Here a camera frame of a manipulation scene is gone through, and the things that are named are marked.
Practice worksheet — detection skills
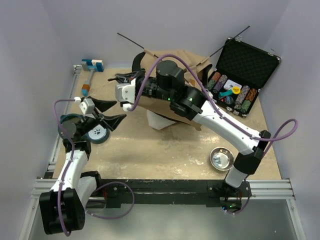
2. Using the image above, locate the tan black pet tent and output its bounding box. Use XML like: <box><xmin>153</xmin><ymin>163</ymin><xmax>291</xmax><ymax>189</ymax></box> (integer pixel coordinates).
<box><xmin>131</xmin><ymin>49</ymin><xmax>213</xmax><ymax>131</ymax></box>

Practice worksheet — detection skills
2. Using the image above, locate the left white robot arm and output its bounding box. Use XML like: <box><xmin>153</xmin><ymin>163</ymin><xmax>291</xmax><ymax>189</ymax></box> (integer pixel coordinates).
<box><xmin>39</xmin><ymin>96</ymin><xmax>127</xmax><ymax>237</ymax></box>

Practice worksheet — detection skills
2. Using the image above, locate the white pillow cushion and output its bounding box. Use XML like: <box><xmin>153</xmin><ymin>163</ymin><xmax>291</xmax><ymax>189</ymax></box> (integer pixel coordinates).
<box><xmin>146</xmin><ymin>110</ymin><xmax>176</xmax><ymax>130</ymax></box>

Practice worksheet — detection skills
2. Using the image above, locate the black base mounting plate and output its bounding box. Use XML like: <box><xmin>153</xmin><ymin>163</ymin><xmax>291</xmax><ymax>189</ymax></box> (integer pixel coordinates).
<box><xmin>89</xmin><ymin>179</ymin><xmax>252</xmax><ymax>210</ymax></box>

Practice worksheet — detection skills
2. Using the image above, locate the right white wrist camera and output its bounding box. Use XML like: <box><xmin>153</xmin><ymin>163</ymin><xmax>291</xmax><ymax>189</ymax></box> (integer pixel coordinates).
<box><xmin>115</xmin><ymin>78</ymin><xmax>136</xmax><ymax>112</ymax></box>

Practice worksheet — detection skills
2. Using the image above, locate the yellow dealer button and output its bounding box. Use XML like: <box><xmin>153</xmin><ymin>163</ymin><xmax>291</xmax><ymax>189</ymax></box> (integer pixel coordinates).
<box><xmin>231</xmin><ymin>86</ymin><xmax>241</xmax><ymax>95</ymax></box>

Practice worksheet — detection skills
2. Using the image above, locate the teal ribbon tag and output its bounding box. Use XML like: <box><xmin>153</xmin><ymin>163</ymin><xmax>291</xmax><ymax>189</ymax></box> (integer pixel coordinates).
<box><xmin>218</xmin><ymin>89</ymin><xmax>233</xmax><ymax>99</ymax></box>

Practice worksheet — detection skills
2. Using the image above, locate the black poker chip case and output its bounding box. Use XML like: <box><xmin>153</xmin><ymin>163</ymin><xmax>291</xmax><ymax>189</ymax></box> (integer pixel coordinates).
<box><xmin>202</xmin><ymin>39</ymin><xmax>281</xmax><ymax>118</ymax></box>

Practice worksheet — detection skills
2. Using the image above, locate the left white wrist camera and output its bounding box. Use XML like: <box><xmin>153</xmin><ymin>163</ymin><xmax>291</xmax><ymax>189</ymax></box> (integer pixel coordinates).
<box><xmin>79</xmin><ymin>98</ymin><xmax>95</xmax><ymax>115</ymax></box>

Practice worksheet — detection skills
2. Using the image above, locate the steel pet bowl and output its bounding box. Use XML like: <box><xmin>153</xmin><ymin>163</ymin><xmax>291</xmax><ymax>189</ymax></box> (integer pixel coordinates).
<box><xmin>209</xmin><ymin>147</ymin><xmax>234</xmax><ymax>172</ymax></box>

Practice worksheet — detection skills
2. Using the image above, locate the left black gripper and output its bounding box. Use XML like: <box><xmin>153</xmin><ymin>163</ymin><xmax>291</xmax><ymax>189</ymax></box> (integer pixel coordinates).
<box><xmin>77</xmin><ymin>97</ymin><xmax>126</xmax><ymax>139</ymax></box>

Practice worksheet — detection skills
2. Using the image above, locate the teal pet bowl holder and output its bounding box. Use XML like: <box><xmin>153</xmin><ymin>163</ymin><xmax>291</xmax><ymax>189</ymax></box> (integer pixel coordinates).
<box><xmin>60</xmin><ymin>113</ymin><xmax>111</xmax><ymax>145</ymax></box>

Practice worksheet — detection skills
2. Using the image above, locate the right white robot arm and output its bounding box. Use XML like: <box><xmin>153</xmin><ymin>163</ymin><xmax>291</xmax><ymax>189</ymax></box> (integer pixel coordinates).
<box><xmin>115</xmin><ymin>60</ymin><xmax>271</xmax><ymax>197</ymax></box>

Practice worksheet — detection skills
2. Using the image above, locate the white card deck box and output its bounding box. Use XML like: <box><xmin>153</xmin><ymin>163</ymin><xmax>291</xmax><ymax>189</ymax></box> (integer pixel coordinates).
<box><xmin>223</xmin><ymin>79</ymin><xmax>242</xmax><ymax>91</ymax></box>

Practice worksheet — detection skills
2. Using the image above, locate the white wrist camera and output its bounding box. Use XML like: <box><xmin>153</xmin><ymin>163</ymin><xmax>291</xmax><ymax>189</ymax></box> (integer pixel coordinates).
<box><xmin>115</xmin><ymin>78</ymin><xmax>136</xmax><ymax>112</ymax></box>
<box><xmin>79</xmin><ymin>98</ymin><xmax>95</xmax><ymax>115</ymax></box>

